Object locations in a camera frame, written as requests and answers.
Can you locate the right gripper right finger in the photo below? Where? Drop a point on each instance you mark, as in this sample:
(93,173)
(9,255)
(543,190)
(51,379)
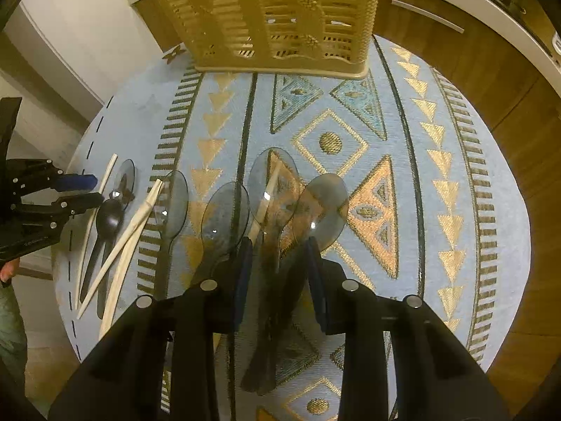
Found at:
(323,283)

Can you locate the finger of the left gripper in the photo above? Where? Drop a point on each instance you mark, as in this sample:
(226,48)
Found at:
(65,207)
(73,182)

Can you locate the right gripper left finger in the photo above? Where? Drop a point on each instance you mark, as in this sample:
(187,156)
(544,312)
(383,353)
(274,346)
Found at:
(237,283)

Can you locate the smoky spoon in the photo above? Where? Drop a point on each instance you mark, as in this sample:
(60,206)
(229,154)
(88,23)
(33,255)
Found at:
(282,206)
(321,212)
(171,213)
(224,222)
(123,188)

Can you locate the wooden chopstick pair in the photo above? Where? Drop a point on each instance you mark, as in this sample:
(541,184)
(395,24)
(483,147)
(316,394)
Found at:
(125,259)
(141,214)

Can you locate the person left hand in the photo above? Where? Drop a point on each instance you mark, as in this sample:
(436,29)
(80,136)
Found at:
(9,271)

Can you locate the blue patterned tablecloth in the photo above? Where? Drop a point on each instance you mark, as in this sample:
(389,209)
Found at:
(158,359)

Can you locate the beige plastic utensil basket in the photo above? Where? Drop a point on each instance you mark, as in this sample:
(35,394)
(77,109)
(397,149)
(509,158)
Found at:
(314,37)

